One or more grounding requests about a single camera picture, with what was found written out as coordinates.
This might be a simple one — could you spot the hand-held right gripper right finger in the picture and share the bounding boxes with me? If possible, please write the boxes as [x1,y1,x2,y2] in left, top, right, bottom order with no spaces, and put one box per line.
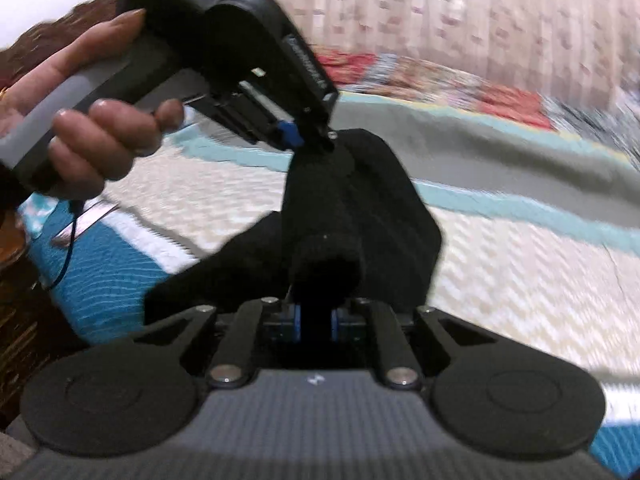
[330,298,502,390]

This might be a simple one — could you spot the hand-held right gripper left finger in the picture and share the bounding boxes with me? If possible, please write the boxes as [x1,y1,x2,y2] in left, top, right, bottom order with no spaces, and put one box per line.
[132,298,303,390]

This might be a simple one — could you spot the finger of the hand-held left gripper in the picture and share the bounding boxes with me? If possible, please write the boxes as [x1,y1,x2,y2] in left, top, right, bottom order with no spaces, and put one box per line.
[301,111,342,154]
[272,120,303,151]

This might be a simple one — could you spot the black pants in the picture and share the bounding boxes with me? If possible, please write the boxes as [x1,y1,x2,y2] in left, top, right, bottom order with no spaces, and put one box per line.
[144,129,443,326]

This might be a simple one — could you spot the person's left hand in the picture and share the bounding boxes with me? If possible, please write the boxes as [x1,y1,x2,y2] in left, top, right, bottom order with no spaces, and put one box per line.
[0,9,187,201]

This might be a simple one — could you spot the carved wooden headboard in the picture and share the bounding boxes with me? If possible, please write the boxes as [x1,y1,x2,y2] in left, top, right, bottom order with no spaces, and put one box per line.
[0,0,123,93]

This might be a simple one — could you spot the patterned bed sheet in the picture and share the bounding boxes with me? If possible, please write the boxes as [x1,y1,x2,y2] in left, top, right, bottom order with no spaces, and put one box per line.
[20,49,640,480]

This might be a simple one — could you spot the black wrist strap cord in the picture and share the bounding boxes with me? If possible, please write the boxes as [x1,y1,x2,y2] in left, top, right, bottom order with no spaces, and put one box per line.
[49,199,85,290]

